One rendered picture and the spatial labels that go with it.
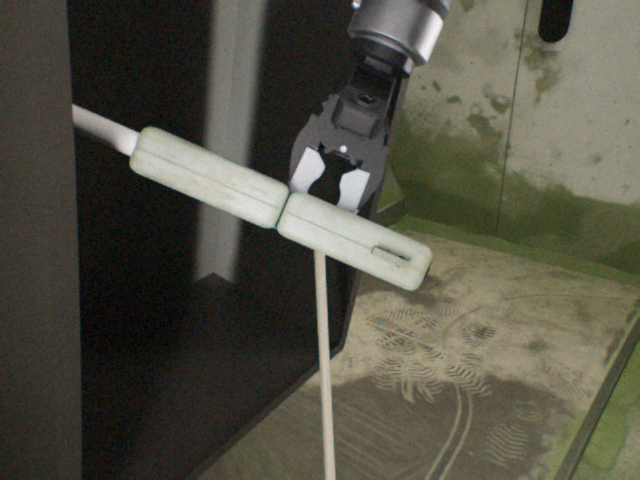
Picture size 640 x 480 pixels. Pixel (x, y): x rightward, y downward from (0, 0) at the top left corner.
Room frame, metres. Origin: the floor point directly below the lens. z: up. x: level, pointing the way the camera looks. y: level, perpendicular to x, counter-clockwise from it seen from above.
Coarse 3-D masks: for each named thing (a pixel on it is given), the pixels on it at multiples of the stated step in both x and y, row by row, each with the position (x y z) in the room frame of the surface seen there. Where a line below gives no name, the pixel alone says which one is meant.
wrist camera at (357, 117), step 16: (352, 80) 0.58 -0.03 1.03; (368, 80) 0.60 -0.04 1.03; (384, 80) 0.61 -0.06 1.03; (352, 96) 0.54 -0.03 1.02; (368, 96) 0.54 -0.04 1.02; (384, 96) 0.57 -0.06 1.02; (336, 112) 0.53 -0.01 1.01; (352, 112) 0.53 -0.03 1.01; (368, 112) 0.53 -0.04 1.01; (384, 112) 0.54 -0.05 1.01; (352, 128) 0.53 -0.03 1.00; (368, 128) 0.53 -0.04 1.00
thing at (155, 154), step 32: (96, 128) 0.57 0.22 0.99; (160, 160) 0.55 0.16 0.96; (192, 160) 0.55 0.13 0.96; (224, 160) 0.56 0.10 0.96; (192, 192) 0.55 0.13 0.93; (224, 192) 0.55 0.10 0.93; (256, 192) 0.55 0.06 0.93; (288, 192) 0.55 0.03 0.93; (256, 224) 0.54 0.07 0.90; (288, 224) 0.54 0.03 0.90; (320, 224) 0.54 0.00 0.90; (352, 224) 0.54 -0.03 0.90; (352, 256) 0.53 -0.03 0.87; (384, 256) 0.51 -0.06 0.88; (416, 256) 0.53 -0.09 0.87; (416, 288) 0.52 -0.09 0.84
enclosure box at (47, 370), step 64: (0, 0) 0.44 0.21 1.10; (64, 0) 0.44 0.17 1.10; (128, 0) 0.92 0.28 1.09; (192, 0) 1.03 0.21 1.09; (256, 0) 1.09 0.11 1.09; (320, 0) 1.02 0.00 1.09; (0, 64) 0.45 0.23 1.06; (64, 64) 0.44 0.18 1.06; (128, 64) 0.93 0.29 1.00; (192, 64) 1.04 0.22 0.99; (256, 64) 1.10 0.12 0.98; (320, 64) 1.02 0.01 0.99; (0, 128) 0.46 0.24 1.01; (64, 128) 0.44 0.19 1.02; (128, 128) 0.94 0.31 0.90; (192, 128) 1.06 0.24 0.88; (256, 128) 1.10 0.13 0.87; (0, 192) 0.47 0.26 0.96; (64, 192) 0.45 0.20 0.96; (128, 192) 0.96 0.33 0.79; (320, 192) 1.02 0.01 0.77; (0, 256) 0.48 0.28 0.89; (64, 256) 0.45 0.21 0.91; (128, 256) 0.97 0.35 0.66; (192, 256) 1.11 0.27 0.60; (256, 256) 1.11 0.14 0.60; (0, 320) 0.50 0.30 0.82; (64, 320) 0.46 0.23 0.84; (128, 320) 0.98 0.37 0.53; (192, 320) 1.01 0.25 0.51; (256, 320) 1.03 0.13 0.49; (0, 384) 0.51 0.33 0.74; (64, 384) 0.46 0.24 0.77; (128, 384) 0.82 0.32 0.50; (192, 384) 0.84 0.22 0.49; (256, 384) 0.86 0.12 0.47; (0, 448) 0.53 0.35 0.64; (64, 448) 0.47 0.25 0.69; (128, 448) 0.70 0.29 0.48; (192, 448) 0.71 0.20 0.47
